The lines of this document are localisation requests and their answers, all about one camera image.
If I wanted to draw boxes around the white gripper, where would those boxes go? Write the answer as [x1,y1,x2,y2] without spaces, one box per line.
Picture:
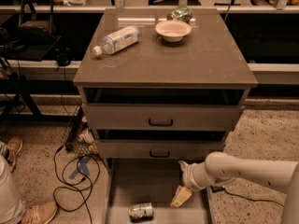
[170,161,207,208]

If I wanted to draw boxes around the green white 7up can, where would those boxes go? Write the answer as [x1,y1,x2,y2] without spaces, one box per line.
[128,203,154,221]

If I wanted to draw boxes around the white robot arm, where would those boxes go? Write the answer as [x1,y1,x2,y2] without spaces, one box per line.
[170,152,299,224]

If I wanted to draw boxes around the middle drawer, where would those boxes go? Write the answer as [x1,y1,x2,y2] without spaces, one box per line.
[96,140,225,159]

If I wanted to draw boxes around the open bottom drawer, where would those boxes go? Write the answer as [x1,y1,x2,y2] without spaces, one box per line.
[105,159,214,224]

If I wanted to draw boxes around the top drawer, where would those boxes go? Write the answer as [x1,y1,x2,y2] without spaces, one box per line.
[82,104,243,132]

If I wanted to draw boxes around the grey drawer cabinet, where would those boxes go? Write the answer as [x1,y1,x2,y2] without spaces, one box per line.
[74,8,257,224]

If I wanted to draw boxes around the black power adapter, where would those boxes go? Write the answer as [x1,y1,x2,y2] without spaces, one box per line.
[211,186,225,193]

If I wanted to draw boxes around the blue tape cross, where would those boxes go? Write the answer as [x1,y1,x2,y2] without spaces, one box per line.
[69,156,91,179]

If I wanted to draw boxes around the tan shoe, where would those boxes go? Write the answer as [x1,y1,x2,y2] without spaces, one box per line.
[7,136,22,171]
[21,202,58,224]

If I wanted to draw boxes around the white bowl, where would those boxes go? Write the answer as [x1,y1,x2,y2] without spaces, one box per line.
[155,20,192,42]

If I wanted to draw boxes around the clear plastic water bottle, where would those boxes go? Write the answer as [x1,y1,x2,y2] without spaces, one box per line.
[93,25,139,56]

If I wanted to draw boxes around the black headphones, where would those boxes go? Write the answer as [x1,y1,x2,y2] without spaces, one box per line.
[54,48,72,67]

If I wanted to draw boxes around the person leg light trousers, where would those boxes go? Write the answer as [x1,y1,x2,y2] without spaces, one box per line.
[0,142,25,224]

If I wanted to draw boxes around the black bag on shelf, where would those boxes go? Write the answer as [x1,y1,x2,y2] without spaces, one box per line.
[17,0,54,45]

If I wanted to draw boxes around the black cable on floor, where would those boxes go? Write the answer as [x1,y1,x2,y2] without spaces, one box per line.
[51,145,101,224]

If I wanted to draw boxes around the wire mesh basket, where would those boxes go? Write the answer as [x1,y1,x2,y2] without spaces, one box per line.
[62,106,93,155]

